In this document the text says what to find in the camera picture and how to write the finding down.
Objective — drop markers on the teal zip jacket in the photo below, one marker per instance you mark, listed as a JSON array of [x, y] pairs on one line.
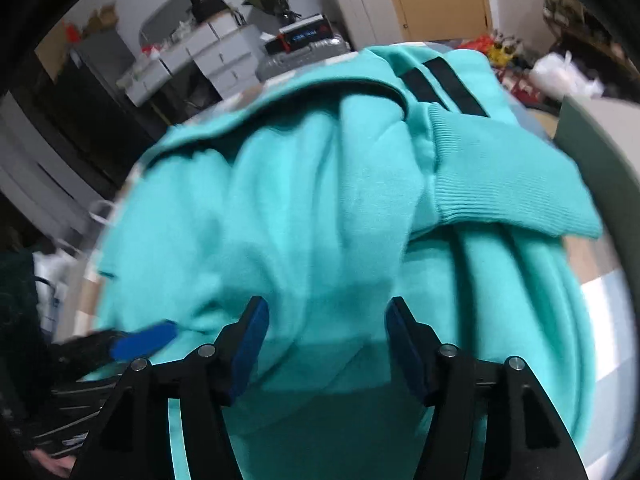
[[325, 210]]

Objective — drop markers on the red and black box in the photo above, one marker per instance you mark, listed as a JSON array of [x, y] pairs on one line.
[[305, 32]]

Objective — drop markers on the silver ribbed suitcase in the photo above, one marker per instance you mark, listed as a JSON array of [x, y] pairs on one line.
[[300, 62]]

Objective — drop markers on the large flat cardboard sheet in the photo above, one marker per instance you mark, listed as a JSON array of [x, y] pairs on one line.
[[52, 52]]

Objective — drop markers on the open cardboard box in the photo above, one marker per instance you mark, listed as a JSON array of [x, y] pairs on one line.
[[100, 20]]

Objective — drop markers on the white upright suitcase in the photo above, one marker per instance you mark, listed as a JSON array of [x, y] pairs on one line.
[[355, 0]]

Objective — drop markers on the red plastic bag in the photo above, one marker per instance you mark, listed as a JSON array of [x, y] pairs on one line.
[[475, 42]]

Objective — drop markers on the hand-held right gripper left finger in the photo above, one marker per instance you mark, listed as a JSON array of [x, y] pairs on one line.
[[247, 355]]

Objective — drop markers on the wrapped flower bouquet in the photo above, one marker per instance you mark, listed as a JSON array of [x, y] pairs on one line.
[[270, 2]]

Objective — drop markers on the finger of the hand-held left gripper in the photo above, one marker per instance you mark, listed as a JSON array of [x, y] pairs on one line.
[[145, 340]]

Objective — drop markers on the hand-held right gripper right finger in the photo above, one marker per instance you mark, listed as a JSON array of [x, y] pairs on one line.
[[407, 355]]

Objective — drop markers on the dark grey refrigerator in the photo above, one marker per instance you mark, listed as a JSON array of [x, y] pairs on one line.
[[100, 55]]

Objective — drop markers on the pile of desk clutter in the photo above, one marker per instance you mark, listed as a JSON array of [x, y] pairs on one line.
[[160, 47]]

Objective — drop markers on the grey padded stool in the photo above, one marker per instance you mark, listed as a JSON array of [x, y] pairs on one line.
[[600, 160]]

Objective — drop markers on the red paper bag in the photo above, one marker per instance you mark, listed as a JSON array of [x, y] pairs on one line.
[[72, 34]]

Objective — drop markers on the person's left hand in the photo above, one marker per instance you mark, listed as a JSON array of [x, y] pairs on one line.
[[52, 464]]

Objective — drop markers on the white desk with drawers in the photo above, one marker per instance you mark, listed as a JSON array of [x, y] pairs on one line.
[[210, 55]]

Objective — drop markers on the white plastic bag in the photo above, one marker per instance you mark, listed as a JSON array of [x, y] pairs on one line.
[[560, 75]]

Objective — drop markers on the pile of small toys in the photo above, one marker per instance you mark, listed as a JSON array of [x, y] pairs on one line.
[[505, 60]]

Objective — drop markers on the checkered tablecloth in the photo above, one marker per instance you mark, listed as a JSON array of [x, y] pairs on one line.
[[600, 300]]

